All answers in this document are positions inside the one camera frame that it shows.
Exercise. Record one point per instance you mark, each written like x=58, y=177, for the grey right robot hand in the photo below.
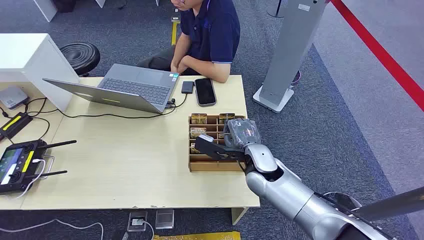
x=243, y=132

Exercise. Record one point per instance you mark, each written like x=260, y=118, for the person's left hand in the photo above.
x=182, y=66

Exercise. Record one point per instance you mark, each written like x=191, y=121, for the person's right hand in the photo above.
x=174, y=68

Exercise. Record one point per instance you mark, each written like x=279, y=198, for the person's right forearm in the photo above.
x=181, y=49

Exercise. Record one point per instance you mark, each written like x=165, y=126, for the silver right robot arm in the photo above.
x=291, y=195

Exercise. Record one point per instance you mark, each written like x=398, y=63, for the person's left forearm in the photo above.
x=210, y=70

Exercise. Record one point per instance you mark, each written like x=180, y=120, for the gold patterned card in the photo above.
x=193, y=149
x=226, y=117
x=198, y=118

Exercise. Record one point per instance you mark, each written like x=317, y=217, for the gold hotel print card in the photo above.
x=197, y=132

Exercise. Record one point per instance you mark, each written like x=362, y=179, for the person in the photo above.
x=212, y=30

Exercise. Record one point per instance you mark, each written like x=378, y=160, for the wooden card organizer box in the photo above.
x=205, y=165

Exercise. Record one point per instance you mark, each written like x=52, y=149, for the black smartphone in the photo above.
x=205, y=91

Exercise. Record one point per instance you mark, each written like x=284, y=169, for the yellow floor tape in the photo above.
x=174, y=31

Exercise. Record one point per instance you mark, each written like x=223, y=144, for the grey laptop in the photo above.
x=139, y=87

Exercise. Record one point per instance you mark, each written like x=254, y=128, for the wooden table leg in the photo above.
x=239, y=215

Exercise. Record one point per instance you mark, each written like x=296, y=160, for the black round stool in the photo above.
x=80, y=57

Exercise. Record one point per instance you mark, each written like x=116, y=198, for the grey standing pillar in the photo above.
x=291, y=49

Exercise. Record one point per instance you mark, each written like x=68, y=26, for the round black stand base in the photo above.
x=275, y=11

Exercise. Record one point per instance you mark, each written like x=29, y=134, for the yellow sheet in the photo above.
x=198, y=236

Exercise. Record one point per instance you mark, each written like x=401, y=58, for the metal floor socket cover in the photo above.
x=164, y=219

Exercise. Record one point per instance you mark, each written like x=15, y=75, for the floor socket with plug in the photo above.
x=137, y=221

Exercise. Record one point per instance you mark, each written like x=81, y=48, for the white furniture leg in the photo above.
x=46, y=8

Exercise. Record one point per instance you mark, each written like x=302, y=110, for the white cabinet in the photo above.
x=30, y=63

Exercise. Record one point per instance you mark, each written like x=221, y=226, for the red floor strip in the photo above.
x=384, y=56

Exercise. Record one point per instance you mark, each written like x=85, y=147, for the small white box device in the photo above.
x=11, y=96

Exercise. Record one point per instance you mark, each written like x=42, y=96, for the dark grey pole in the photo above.
x=394, y=203

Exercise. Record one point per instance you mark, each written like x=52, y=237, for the black device yellow label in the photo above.
x=15, y=124

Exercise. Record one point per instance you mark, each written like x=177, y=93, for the black remote controller with antennas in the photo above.
x=18, y=165

